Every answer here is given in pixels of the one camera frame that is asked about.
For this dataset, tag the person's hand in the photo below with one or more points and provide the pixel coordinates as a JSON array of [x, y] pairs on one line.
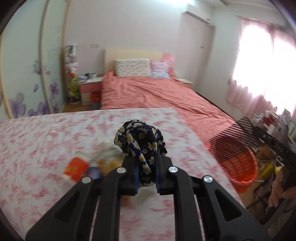
[[277, 192]]

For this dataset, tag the floral white pillow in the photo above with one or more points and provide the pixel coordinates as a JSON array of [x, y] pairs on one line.
[[133, 68]]

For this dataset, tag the pink white nightstand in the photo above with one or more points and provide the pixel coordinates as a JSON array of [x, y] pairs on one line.
[[87, 87]]

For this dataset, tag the pink striped pillow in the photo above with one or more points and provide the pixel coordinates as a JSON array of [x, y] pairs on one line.
[[160, 70]]

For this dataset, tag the snack wrapper packet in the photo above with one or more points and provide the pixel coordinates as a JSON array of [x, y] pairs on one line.
[[107, 158]]

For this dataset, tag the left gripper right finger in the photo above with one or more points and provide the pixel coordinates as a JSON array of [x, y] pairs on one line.
[[204, 210]]

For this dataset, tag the right side nightstand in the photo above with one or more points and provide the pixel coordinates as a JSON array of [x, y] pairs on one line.
[[186, 82]]

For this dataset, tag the white wall air conditioner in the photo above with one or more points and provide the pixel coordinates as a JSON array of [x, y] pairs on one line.
[[197, 13]]

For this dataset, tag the cluttered desk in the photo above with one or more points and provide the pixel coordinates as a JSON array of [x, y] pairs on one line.
[[277, 131]]

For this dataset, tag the clear tube of plush toys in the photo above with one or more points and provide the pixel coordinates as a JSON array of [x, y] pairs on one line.
[[71, 70]]

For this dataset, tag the purple foil packet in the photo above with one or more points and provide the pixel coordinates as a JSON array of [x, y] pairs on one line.
[[94, 173]]

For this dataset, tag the navy daisy print cloth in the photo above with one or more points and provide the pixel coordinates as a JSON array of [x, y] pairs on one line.
[[142, 142]]

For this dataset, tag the red paper cup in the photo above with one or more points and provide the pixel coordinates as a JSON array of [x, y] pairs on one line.
[[75, 170]]

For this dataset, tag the wardrobe with purple flowers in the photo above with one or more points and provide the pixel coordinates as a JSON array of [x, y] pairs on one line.
[[31, 60]]

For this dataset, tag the bed with coral duvet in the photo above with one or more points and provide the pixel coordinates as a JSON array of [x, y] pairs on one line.
[[202, 117]]

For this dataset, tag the orange plastic laundry basket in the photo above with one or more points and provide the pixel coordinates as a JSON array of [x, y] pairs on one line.
[[233, 149]]

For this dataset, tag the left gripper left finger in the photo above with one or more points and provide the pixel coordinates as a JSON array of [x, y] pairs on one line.
[[90, 209]]

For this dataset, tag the pink window curtain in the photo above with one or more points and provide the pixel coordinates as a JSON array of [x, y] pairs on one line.
[[264, 73]]

